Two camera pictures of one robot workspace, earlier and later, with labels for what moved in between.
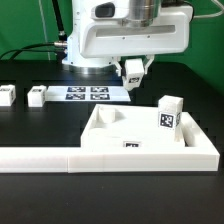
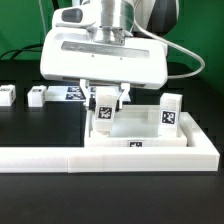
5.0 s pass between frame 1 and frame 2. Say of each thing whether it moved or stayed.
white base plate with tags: stayed
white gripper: moved
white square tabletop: stayed
